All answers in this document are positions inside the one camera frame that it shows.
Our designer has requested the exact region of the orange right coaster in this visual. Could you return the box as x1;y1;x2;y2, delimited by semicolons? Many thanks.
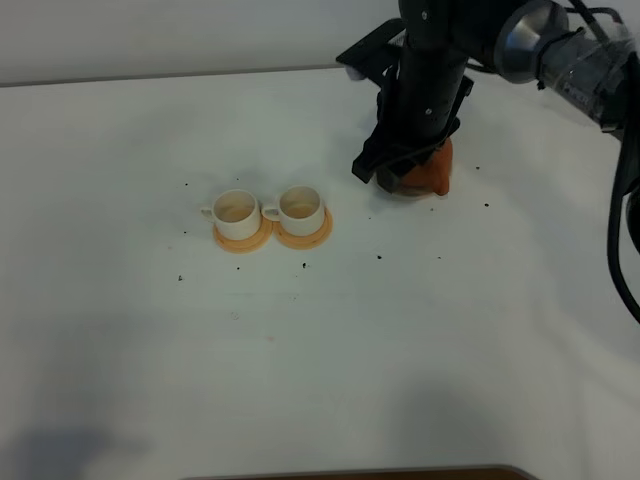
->
272;209;333;250

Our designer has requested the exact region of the beige teapot coaster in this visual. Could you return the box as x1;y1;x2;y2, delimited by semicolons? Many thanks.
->
373;180;434;202

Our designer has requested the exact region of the orange left coaster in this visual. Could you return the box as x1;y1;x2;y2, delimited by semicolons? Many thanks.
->
212;219;273;254

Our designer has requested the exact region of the orange coaster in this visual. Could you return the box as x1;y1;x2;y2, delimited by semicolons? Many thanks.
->
272;209;333;250
212;219;273;254

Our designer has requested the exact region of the brown clay teapot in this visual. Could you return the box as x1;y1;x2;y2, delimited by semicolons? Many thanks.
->
409;138;453;196

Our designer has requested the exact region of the white left teacup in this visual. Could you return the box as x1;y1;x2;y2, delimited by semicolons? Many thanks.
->
200;190;262;241

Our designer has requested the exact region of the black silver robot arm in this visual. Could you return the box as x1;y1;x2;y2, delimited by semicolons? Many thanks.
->
337;1;633;193

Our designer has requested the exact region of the white right teacup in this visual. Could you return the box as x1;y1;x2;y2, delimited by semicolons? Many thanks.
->
261;186;325;237

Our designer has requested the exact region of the white teacup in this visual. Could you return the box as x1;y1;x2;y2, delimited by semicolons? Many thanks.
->
200;190;262;241
261;186;325;237

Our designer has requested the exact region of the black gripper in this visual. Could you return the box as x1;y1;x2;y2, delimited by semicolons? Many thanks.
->
351;1;468;193

